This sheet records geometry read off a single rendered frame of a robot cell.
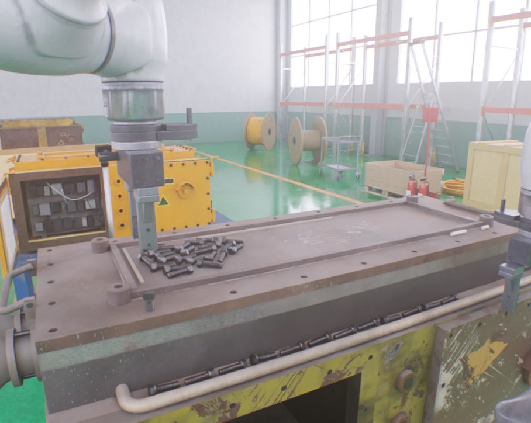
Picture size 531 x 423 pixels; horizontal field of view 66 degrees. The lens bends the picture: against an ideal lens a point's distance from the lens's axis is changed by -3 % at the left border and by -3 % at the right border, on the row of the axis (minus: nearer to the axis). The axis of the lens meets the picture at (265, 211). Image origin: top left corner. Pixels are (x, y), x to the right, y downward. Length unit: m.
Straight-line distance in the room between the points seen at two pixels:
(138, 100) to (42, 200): 2.95
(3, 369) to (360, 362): 0.65
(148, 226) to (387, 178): 7.23
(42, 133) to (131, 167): 8.52
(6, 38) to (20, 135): 8.61
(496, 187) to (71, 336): 6.02
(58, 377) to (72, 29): 0.51
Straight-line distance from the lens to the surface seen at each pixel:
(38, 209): 3.48
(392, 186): 7.71
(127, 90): 0.62
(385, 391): 1.00
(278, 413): 1.26
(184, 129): 0.66
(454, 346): 1.07
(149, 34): 0.62
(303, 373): 0.82
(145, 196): 0.62
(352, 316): 0.94
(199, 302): 0.76
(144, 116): 0.63
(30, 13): 0.51
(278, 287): 0.80
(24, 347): 0.87
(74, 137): 9.07
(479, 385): 1.24
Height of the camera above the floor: 1.71
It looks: 15 degrees down
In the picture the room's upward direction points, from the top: straight up
